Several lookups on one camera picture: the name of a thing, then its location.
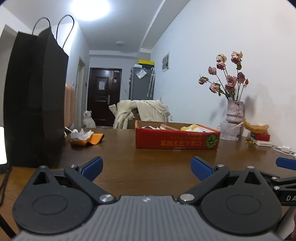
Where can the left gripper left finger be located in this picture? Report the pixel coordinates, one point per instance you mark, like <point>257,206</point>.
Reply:
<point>82,179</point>

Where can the yellow box on fridge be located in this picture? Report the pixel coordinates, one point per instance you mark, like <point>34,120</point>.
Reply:
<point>145,62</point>

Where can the ceiling lamp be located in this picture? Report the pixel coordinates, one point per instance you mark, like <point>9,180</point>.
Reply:
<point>88,11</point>

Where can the brown paper liners stack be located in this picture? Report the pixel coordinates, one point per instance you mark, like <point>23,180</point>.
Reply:
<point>255,128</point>

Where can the beige jacket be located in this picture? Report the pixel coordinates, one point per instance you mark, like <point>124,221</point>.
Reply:
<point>149,110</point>

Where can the white charger with cable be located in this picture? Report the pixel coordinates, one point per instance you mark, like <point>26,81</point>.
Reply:
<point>285,150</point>

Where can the white crumpled mask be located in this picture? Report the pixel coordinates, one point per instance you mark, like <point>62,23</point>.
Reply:
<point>81,135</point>

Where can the grey refrigerator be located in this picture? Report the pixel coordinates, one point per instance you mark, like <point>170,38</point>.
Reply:
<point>141,86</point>

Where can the pink brown layered sponge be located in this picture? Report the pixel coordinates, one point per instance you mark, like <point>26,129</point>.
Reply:
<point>169,128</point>

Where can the pink suitcase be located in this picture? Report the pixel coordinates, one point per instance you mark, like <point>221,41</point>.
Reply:
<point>69,105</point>

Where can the wall electrical panel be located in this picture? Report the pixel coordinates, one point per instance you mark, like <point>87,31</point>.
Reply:
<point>166,62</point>

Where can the yellow white plush toy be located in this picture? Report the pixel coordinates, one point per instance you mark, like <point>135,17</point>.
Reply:
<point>195,128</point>

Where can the clear plastic cup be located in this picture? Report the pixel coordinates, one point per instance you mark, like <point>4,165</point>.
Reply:
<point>229,131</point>

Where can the dried pink flower bouquet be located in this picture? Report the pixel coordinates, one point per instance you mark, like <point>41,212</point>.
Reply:
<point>230,86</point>

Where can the black paper bag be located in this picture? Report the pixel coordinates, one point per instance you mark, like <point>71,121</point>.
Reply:
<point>34,95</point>

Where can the red cigarette pack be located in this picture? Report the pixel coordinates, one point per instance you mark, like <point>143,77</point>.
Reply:
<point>260,136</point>

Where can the orange pouch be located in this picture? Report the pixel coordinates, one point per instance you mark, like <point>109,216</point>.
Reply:
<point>95,139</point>

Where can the wooden chair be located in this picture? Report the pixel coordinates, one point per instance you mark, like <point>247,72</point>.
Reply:
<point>135,117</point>

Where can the white cigarette box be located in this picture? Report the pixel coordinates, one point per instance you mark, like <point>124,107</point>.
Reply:
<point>262,143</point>

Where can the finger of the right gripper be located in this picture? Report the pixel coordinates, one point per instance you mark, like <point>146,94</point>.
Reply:
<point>286,163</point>

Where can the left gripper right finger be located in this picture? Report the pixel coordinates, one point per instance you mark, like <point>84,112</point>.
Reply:
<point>211,178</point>

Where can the red cardboard box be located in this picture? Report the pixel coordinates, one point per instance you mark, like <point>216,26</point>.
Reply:
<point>148,135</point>

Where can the white dog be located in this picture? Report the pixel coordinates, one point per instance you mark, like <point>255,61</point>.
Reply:
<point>88,122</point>

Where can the pink ceramic vase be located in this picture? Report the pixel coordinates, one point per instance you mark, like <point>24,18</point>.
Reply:
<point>235,112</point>

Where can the dark entrance door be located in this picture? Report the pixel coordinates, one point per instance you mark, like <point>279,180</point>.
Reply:
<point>103,90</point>

